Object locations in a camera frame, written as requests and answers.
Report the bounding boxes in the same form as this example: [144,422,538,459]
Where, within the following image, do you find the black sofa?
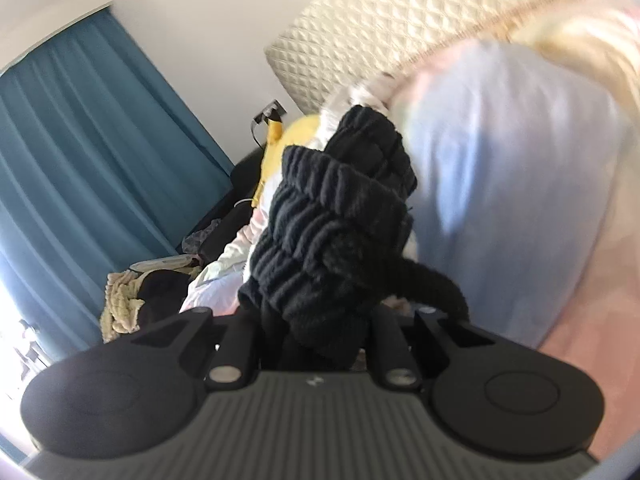
[177,147,266,267]

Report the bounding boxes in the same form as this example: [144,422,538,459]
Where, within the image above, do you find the blue curtain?
[0,10,236,361]

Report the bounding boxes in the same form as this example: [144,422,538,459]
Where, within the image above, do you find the window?
[0,280,52,411]

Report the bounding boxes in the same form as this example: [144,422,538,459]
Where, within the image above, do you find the quilted beige headboard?
[263,0,622,117]

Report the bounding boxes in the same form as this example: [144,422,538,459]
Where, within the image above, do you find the black wall socket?
[253,101,289,127]

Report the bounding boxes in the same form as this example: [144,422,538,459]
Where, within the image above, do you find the grey patterned cloth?
[181,220,222,257]

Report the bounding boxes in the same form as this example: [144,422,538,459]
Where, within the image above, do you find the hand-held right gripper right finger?
[369,306,497,392]

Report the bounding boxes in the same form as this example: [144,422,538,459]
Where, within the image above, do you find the black sweatpants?
[237,105,471,372]

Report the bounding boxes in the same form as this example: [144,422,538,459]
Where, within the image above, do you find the yellow plush toy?
[250,112,327,209]

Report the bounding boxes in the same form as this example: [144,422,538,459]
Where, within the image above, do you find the white spotted blanket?
[320,72,407,132]

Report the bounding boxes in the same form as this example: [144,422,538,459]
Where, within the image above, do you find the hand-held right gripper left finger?
[115,306,263,390]

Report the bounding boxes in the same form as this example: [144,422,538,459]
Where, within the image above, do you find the black clothing pile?
[132,270,194,332]

